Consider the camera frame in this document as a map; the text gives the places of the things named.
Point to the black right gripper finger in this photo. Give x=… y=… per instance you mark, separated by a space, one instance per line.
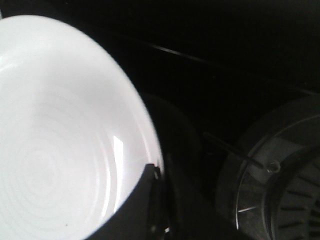
x=140 y=216

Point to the white round plate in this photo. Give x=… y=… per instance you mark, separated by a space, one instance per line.
x=75 y=136

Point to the right black gas burner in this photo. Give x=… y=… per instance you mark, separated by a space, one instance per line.
x=279 y=198

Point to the black glass cooktop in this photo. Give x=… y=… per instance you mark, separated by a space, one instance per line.
x=223 y=63

